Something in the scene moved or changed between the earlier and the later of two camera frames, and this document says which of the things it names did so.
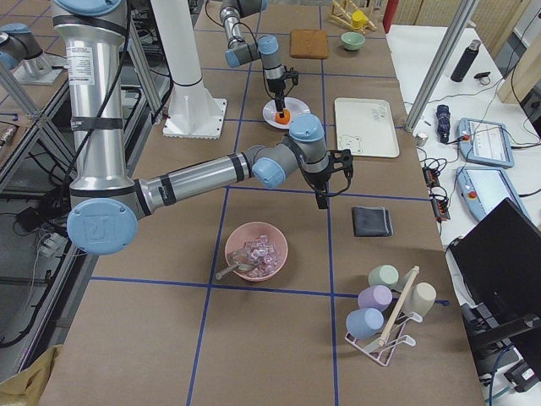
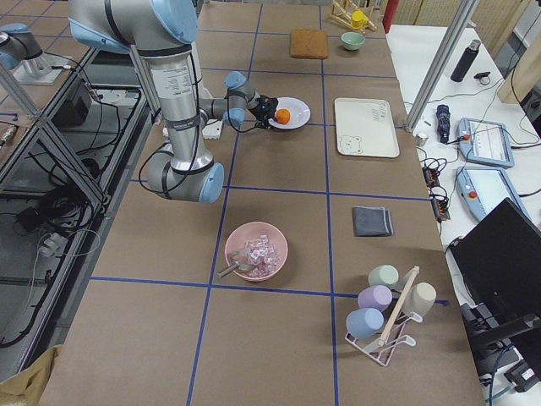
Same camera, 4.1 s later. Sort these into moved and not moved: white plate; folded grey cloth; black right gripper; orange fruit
Moved: black right gripper
Not moved: folded grey cloth; orange fruit; white plate
